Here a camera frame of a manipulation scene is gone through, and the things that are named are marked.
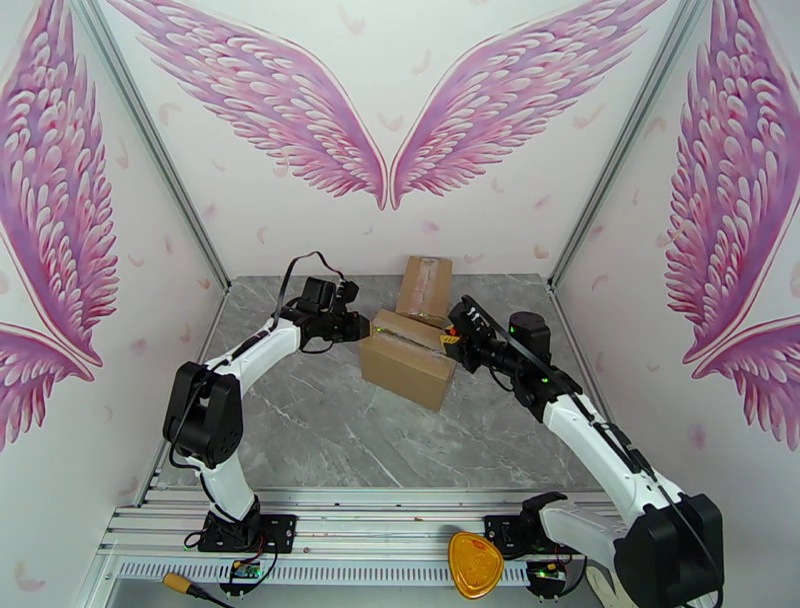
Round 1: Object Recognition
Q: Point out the brown taped cardboard box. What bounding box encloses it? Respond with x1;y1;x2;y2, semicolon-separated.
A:
394;254;454;323
358;310;458;413

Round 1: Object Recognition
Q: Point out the yellow rounded plastic case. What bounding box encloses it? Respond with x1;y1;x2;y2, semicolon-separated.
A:
447;531;506;601

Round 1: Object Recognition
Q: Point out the white work glove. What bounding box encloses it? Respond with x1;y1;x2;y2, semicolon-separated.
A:
584;559;623;608

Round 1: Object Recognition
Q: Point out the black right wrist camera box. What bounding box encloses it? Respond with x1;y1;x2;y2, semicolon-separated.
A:
449;296;498;344

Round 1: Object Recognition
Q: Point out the aluminium corner post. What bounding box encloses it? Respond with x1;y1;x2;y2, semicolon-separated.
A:
67;0;234;294
548;0;715;290

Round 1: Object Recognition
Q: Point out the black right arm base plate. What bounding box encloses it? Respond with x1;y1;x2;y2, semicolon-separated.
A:
484;514;588;558

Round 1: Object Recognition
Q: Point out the aluminium rail frame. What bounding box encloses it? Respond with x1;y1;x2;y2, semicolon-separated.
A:
79;486;715;608

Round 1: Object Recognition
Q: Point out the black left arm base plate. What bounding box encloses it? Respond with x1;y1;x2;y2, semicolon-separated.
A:
198;513;297;555

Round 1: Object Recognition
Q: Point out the white slotted cable tray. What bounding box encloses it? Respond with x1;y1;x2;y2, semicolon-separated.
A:
114;560;534;588

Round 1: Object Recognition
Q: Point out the red black power wire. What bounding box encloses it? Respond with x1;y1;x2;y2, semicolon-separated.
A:
499;543;590;598
182;528;281;592

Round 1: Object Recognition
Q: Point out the yellow plug black cable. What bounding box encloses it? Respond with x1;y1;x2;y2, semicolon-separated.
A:
162;572;238;608

